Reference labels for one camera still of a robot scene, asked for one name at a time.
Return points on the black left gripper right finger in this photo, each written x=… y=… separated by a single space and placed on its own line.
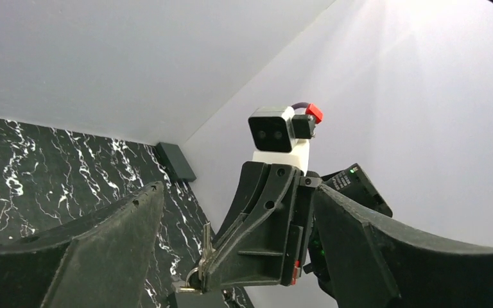
x=377 y=261

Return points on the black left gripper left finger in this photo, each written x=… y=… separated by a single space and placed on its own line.
x=98 y=260

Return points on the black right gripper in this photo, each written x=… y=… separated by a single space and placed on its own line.
x=270 y=234

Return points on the small silver keys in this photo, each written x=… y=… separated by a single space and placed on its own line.
x=194 y=279

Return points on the black box in corner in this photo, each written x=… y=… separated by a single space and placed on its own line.
x=175 y=161

